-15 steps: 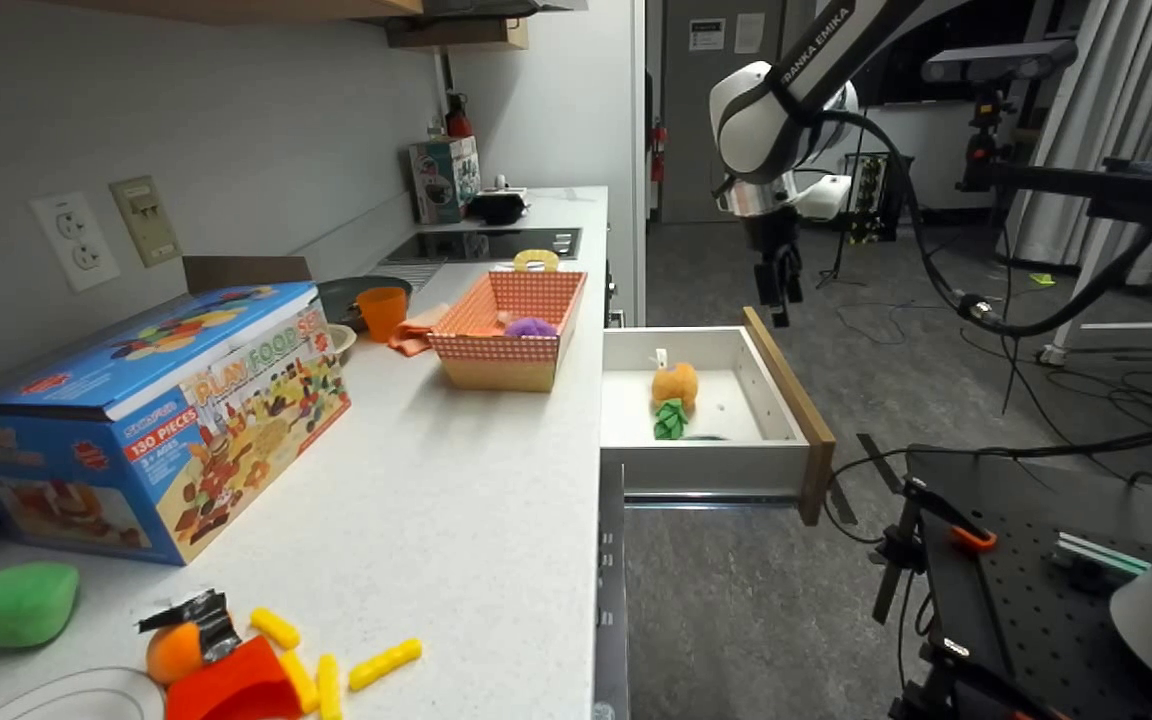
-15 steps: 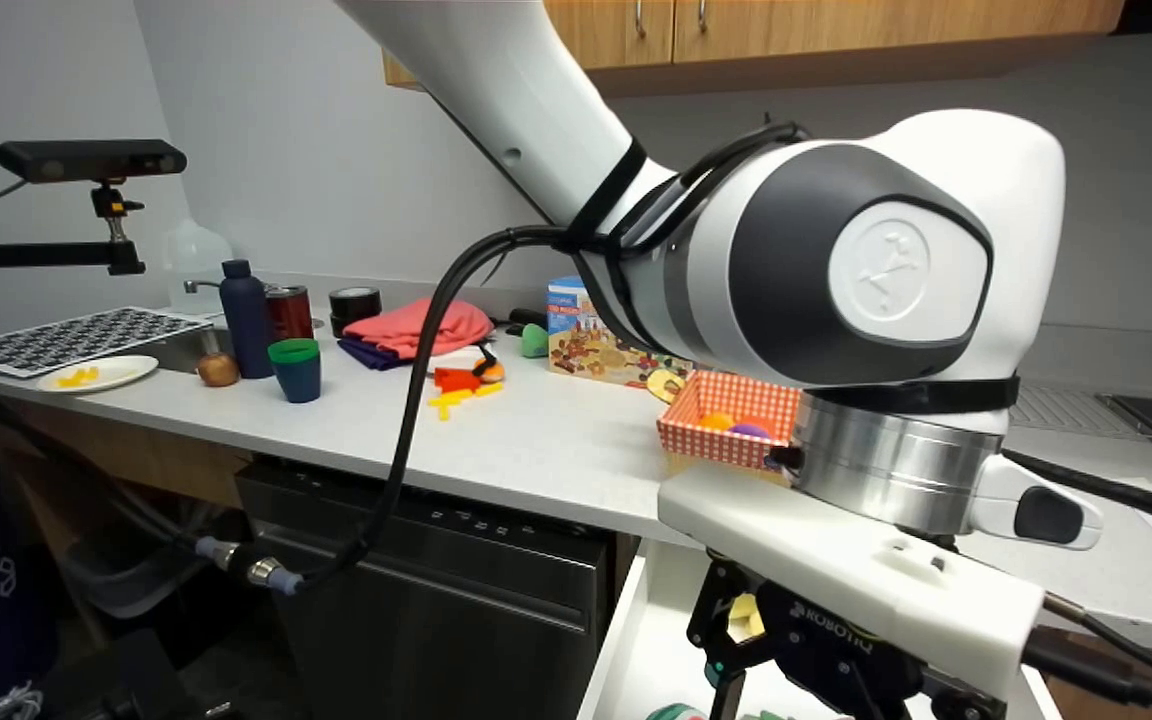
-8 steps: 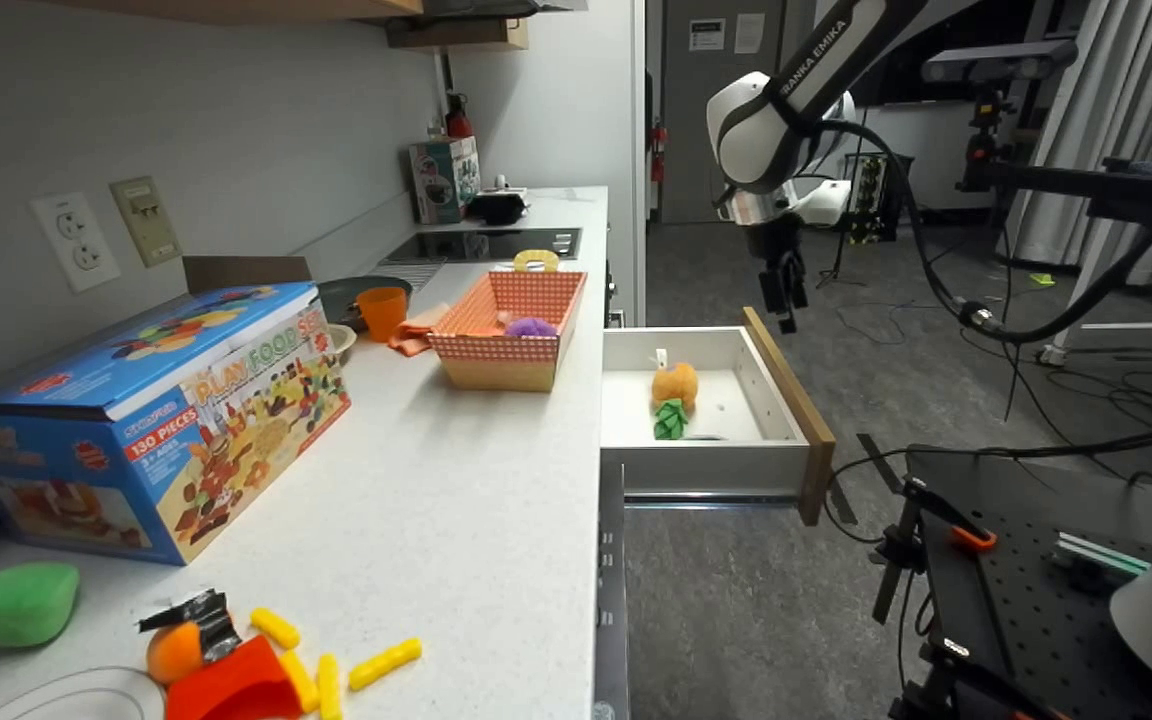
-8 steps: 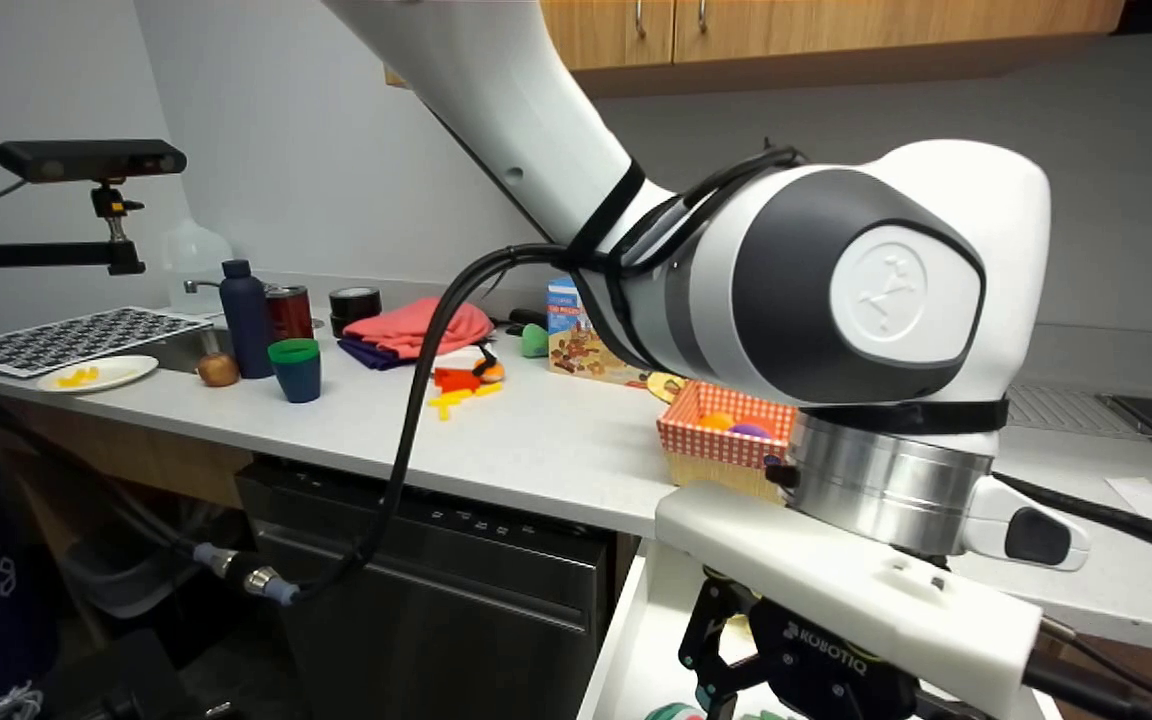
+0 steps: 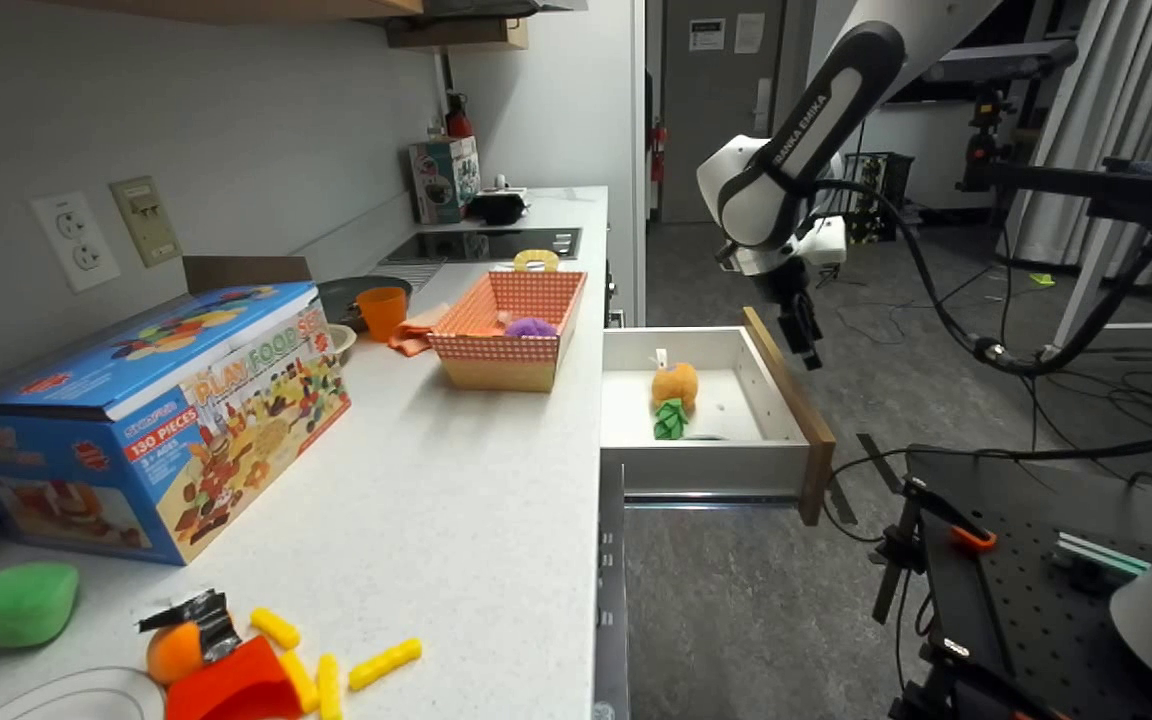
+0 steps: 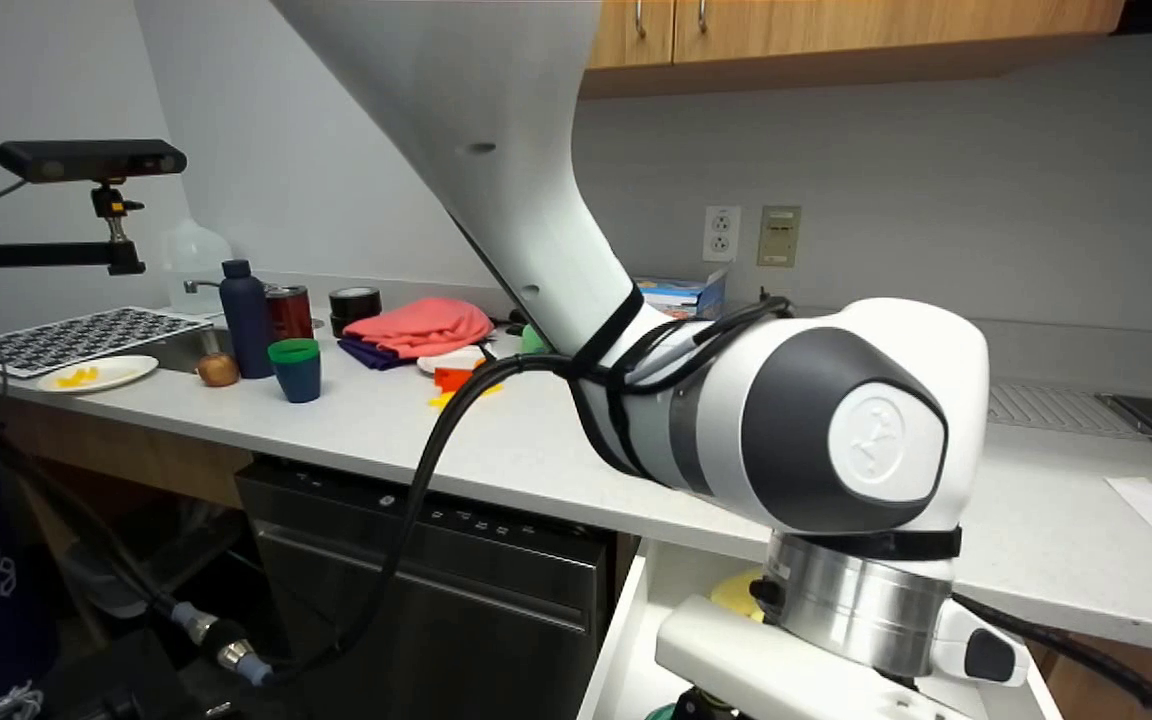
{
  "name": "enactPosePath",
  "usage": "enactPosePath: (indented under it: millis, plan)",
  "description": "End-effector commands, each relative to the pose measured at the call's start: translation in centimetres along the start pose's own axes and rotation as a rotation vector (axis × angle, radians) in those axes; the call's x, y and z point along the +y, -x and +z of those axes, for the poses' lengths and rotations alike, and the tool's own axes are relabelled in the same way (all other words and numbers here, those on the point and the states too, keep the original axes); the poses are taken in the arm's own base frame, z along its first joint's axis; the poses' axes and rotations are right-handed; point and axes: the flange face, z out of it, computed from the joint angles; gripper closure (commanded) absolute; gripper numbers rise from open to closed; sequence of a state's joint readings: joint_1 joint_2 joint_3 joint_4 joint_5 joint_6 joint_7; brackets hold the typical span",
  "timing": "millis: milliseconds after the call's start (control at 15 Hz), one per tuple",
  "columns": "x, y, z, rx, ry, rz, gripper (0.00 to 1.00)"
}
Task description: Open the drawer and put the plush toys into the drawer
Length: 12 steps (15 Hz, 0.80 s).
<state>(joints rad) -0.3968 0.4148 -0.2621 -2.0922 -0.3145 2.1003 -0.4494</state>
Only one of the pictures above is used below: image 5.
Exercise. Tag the wooden upper cabinet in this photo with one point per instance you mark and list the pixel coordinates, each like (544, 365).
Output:
(270, 5)

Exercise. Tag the yellow round toy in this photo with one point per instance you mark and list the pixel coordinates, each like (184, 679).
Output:
(538, 258)

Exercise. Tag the red toy fries holder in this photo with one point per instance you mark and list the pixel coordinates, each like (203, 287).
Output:
(231, 687)

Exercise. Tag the grey curtain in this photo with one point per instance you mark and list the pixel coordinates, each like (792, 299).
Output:
(1136, 81)

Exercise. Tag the black breadboard table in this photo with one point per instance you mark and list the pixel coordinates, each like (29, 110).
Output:
(1028, 625)

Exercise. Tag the small toy food piece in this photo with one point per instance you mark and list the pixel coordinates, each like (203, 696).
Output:
(412, 340)

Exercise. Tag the white bowl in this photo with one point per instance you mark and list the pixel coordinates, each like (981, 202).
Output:
(343, 346)

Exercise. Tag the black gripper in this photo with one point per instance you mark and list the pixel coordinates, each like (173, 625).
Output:
(797, 289)

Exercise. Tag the white paper notice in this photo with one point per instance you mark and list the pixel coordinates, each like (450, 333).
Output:
(705, 34)
(750, 34)

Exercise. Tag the black steel dishwasher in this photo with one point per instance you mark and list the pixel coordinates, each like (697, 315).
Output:
(611, 642)

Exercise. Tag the patterned carton box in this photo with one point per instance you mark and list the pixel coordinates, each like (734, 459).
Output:
(440, 182)

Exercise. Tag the black round pan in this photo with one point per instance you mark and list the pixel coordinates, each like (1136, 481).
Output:
(343, 287)

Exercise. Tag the wooden front white drawer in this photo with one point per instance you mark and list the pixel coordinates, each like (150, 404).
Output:
(720, 468)

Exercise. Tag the purple toy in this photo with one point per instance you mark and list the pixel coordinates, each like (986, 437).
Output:
(535, 324)

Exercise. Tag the blue toy food box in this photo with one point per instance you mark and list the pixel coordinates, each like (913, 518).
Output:
(138, 414)

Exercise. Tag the black toy piece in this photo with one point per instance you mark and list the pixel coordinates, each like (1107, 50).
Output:
(208, 617)

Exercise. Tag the red wall fire extinguisher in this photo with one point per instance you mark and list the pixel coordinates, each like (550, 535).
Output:
(662, 161)

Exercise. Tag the beige switch plate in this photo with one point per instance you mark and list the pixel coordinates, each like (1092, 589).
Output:
(147, 220)

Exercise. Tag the grey door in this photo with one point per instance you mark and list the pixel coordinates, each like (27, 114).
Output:
(711, 95)

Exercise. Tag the black tripod clamp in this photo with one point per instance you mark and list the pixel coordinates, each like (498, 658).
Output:
(918, 527)

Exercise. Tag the green tube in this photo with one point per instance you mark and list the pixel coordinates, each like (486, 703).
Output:
(1101, 552)

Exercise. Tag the yellow toy fry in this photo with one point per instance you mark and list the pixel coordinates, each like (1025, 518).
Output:
(272, 625)
(331, 687)
(387, 664)
(299, 679)

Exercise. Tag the black pouch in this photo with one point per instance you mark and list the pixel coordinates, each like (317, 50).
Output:
(498, 208)

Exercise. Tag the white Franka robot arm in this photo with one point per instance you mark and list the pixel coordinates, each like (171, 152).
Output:
(840, 95)

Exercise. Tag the small white plate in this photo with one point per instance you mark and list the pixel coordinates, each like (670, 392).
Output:
(68, 696)

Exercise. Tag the black cooktop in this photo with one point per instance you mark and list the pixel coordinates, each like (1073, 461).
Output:
(481, 246)

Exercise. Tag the red checkered woven basket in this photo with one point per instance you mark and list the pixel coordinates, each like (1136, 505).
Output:
(500, 365)

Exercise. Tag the grey horizontal bar device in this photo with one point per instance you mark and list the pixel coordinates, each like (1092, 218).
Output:
(1000, 63)

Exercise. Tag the orange plush with green leaves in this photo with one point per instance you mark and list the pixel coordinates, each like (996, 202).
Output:
(675, 387)

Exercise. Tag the dark range hood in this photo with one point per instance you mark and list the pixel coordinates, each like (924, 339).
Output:
(470, 34)

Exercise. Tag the orange toy ball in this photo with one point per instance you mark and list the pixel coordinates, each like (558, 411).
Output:
(173, 655)

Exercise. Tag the white wall outlet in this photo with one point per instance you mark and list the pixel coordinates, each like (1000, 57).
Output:
(79, 242)

